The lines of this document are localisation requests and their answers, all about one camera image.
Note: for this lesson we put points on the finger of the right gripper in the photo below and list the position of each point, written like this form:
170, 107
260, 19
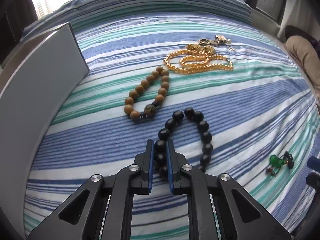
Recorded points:
314, 163
313, 180

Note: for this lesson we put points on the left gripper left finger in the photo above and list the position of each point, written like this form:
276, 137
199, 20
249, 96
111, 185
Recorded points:
101, 208

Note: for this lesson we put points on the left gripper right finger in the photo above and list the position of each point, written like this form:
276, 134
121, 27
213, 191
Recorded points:
218, 206

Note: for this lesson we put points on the green gourd charm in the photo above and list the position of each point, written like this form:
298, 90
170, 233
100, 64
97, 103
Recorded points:
276, 163

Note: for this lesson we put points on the grey cardboard box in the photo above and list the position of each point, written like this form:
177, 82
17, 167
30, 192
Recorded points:
37, 79

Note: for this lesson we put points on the silver square charm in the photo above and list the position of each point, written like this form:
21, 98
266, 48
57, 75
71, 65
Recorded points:
222, 39

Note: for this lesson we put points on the striped bed sheet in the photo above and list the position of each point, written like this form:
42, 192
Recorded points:
260, 108

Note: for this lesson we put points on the metal rings cluster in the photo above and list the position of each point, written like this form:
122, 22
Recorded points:
207, 42

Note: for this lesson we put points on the gold chain pendant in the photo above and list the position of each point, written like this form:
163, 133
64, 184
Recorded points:
207, 49

